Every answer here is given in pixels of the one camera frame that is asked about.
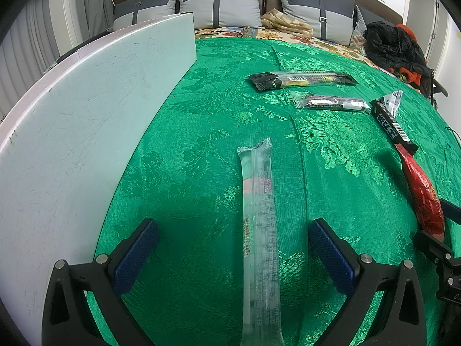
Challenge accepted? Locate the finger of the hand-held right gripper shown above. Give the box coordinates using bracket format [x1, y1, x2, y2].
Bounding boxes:
[413, 231, 454, 262]
[439, 198, 461, 225]

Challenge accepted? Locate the red snack packet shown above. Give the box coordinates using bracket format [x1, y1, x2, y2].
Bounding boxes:
[394, 143, 446, 241]

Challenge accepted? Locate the grey pillow with buckle strap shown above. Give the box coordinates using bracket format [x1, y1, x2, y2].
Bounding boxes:
[355, 5, 379, 44]
[113, 0, 181, 33]
[179, 0, 263, 29]
[277, 0, 357, 47]

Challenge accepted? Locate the green patterned tablecloth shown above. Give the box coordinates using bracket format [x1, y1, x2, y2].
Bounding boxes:
[84, 36, 461, 346]

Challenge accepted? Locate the small clear silver wrapper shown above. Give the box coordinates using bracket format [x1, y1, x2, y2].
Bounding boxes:
[382, 90, 404, 116]

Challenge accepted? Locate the grey curtain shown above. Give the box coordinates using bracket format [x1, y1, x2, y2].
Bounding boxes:
[0, 0, 112, 91]

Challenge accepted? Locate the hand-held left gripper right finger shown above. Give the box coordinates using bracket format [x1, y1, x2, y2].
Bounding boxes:
[308, 218, 427, 346]

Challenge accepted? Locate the beige checked cloth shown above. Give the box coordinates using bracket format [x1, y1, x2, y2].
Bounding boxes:
[260, 9, 314, 38]

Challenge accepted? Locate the long clear snack packet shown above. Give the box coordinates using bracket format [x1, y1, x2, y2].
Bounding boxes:
[237, 138, 285, 346]

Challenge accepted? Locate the long black yellow-label packet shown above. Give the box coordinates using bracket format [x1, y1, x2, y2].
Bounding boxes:
[248, 71, 360, 91]

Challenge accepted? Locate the black metal stand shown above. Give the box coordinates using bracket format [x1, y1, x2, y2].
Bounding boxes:
[428, 72, 449, 109]

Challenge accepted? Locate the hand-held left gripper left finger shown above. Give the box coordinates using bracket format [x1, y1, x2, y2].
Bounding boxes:
[41, 218, 160, 346]

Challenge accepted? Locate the black and orange jacket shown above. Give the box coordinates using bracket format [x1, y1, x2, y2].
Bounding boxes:
[363, 22, 433, 87]

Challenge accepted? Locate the clear packet with black bar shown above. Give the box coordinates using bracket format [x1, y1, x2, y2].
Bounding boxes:
[291, 92, 372, 114]

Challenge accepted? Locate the white board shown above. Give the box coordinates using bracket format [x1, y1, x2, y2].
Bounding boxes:
[0, 12, 197, 346]

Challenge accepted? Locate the black white-print bar packet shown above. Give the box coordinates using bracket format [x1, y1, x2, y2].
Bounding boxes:
[371, 100, 420, 155]

